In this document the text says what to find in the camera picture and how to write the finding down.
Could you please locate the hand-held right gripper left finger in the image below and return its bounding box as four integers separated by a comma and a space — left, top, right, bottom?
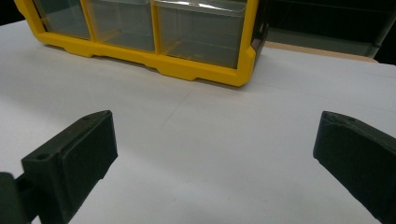
21, 109, 119, 224

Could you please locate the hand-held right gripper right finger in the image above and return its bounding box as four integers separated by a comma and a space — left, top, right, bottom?
312, 110, 396, 224

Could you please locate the clear plastic drawer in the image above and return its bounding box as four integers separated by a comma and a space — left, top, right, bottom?
152, 0, 248, 70
32, 0, 92, 41
84, 0, 157, 53

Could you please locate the yellow drawer cabinet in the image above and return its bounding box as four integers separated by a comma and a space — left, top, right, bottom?
13, 0, 270, 88

